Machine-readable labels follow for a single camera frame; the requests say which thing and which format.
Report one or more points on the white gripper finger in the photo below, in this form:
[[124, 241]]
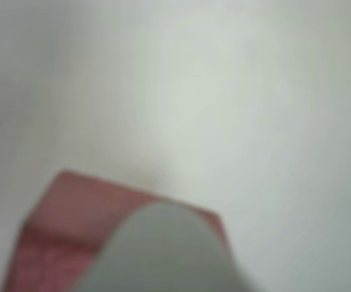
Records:
[[166, 252]]

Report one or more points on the pink block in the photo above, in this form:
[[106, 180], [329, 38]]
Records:
[[68, 219]]

